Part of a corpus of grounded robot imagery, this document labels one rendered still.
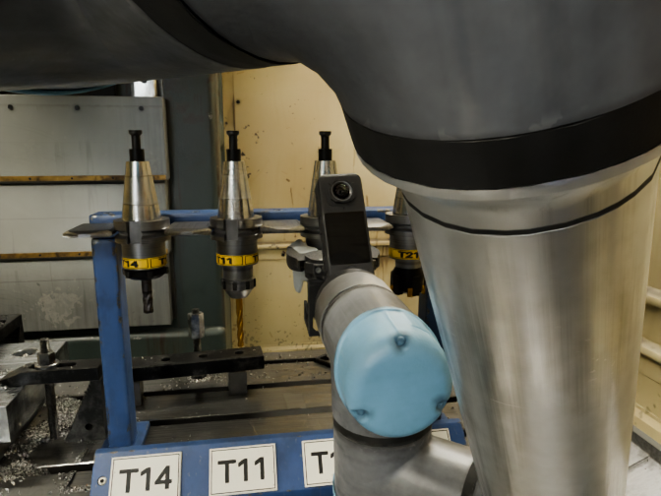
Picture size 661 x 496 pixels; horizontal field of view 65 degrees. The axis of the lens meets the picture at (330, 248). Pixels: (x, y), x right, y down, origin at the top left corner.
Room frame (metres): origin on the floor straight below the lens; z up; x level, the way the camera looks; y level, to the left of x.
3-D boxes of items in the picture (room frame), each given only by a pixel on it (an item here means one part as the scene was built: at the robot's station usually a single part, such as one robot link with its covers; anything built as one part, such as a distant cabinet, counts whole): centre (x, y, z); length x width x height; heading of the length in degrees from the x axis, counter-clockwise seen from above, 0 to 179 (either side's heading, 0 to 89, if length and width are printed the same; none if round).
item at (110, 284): (0.65, 0.29, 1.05); 0.10 x 0.05 x 0.30; 9
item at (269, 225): (0.64, 0.06, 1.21); 0.07 x 0.05 x 0.01; 9
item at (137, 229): (0.61, 0.22, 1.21); 0.06 x 0.06 x 0.03
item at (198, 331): (0.87, 0.24, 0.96); 0.03 x 0.03 x 0.13
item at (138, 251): (0.61, 0.22, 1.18); 0.05 x 0.05 x 0.03
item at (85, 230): (0.60, 0.28, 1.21); 0.07 x 0.05 x 0.01; 9
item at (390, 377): (0.36, -0.04, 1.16); 0.11 x 0.08 x 0.09; 9
